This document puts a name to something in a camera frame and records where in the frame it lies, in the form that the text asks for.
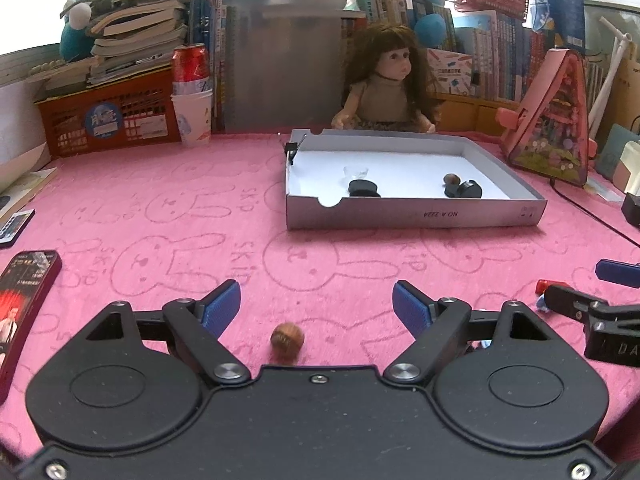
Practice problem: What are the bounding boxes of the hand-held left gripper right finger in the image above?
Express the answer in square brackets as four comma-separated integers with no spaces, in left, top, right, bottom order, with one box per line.
[383,281,555,387]

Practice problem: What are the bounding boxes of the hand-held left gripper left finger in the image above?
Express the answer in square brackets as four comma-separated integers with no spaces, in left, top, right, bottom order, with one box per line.
[80,280,252,387]

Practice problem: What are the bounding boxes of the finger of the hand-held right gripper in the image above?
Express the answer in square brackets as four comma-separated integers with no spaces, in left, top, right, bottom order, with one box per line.
[596,259,640,289]
[544,284,612,322]

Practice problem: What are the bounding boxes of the white cardboard box tray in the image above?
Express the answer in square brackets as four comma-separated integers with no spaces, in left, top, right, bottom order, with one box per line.
[285,128,548,231]

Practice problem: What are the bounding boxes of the black power adapter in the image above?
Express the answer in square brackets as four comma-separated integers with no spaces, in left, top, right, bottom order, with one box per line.
[620,191,640,232]

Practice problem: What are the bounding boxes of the white plastic package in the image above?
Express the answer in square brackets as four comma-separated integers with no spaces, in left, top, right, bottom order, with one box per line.
[612,140,640,195]

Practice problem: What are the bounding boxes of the teal notebook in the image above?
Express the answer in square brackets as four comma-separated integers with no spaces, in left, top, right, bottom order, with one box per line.
[596,122,640,183]

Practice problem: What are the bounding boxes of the pink rabbit-print cloth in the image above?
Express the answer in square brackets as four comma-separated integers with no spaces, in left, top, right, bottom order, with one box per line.
[0,130,640,466]

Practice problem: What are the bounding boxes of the pink triangular toy house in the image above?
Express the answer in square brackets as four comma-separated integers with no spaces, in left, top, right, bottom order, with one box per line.
[494,48,600,189]

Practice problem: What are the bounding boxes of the black binder clip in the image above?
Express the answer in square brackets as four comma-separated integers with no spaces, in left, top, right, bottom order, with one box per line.
[283,132,308,167]

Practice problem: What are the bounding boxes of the brown cardboard box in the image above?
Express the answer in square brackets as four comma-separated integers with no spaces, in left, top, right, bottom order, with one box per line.
[607,40,640,136]

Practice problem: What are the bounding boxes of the white paper cup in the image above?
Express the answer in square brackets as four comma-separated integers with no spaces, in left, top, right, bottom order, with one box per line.
[170,91,215,149]

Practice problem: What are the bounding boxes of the white folding stand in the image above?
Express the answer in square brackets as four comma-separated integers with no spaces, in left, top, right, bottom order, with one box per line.
[584,16,635,141]

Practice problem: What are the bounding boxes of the dark red printed box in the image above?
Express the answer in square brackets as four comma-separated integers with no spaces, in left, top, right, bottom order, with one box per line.
[0,249,64,406]

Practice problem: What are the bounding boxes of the yellow wooden box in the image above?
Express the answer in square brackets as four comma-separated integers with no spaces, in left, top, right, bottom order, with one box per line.
[434,94,523,137]

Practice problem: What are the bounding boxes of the orange plastic basket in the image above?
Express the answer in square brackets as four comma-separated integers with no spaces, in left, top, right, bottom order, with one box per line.
[34,67,183,159]

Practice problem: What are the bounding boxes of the small printed card box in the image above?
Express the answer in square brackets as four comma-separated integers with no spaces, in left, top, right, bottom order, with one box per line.
[0,208,37,250]

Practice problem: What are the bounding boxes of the doll with brown hair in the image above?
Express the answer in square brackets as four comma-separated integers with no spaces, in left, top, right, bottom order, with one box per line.
[331,25,441,135]

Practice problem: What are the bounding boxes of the stack of papers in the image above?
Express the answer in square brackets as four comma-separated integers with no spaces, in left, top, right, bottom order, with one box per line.
[0,166,60,217]

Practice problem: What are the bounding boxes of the colourful printed cardboard box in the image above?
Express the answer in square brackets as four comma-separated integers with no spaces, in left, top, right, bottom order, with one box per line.
[426,48,474,97]

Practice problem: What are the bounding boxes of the row of upright books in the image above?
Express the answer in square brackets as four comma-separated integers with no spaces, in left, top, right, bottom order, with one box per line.
[342,0,557,105]

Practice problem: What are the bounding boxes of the red soda can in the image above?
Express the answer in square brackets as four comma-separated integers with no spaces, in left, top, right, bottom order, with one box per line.
[171,43,212,97]

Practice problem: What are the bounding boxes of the row of blue books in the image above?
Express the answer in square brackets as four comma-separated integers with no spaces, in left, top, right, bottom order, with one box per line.
[188,0,227,135]

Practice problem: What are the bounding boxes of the translucent grey storage bin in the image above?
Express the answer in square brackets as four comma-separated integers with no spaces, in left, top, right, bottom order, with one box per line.
[222,0,347,135]

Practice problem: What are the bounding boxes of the blue printed carton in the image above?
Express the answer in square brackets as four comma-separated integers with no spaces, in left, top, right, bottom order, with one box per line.
[529,0,587,57]

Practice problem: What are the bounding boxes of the stack of books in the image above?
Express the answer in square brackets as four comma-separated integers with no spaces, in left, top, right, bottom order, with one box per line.
[30,0,192,92]

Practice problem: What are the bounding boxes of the blue and white plush toy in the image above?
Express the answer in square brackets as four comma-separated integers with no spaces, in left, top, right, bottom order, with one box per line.
[59,0,108,62]

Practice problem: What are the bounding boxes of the black cable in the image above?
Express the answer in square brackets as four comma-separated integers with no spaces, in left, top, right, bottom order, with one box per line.
[549,176,640,250]

